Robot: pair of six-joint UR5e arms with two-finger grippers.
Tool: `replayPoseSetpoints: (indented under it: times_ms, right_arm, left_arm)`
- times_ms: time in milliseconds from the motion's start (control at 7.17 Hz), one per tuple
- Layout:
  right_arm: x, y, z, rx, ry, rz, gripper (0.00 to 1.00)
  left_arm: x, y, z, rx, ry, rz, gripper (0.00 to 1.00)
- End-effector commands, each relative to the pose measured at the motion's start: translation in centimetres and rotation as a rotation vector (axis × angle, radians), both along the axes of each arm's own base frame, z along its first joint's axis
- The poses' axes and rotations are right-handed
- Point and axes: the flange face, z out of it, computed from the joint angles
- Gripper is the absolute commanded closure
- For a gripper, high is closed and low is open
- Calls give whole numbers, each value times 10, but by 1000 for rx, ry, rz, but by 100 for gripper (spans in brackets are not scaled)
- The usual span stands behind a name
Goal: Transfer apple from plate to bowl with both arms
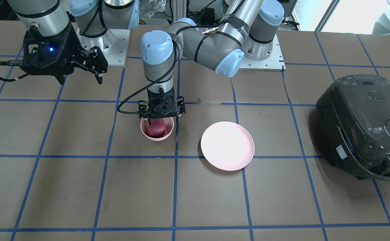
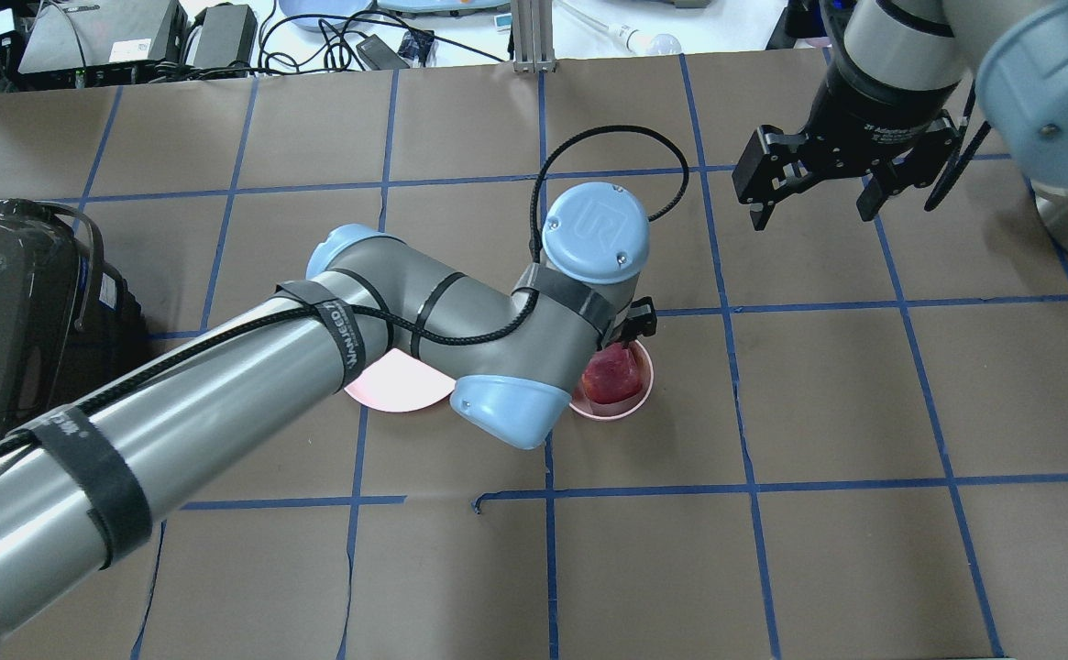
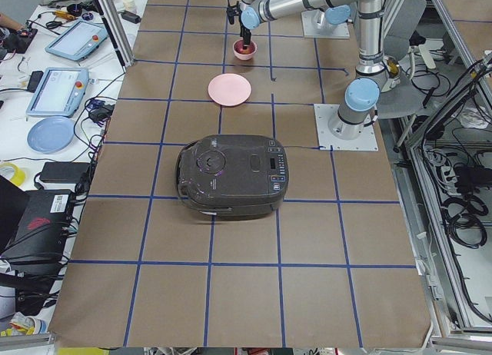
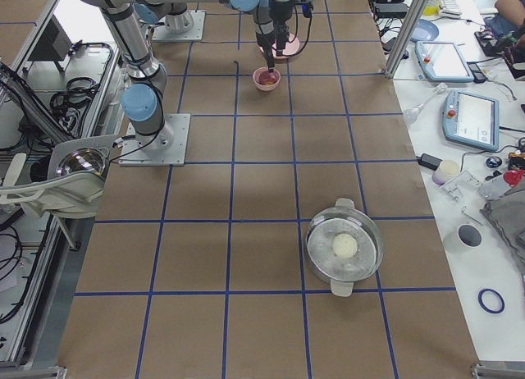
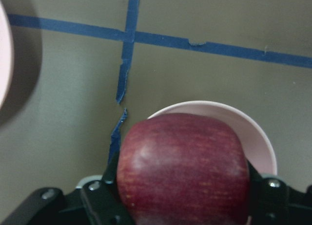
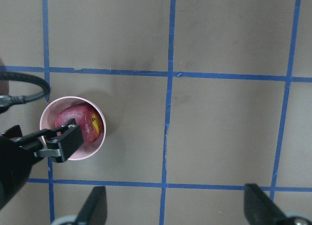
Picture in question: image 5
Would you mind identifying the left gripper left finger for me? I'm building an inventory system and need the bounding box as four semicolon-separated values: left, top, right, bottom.
80;151;133;225

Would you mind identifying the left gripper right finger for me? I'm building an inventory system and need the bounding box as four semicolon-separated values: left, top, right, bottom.
248;162;291;225

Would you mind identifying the pink bowl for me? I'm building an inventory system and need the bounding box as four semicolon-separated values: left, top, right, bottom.
148;101;277;174

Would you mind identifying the red apple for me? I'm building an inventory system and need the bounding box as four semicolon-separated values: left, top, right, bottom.
117;113;250;225

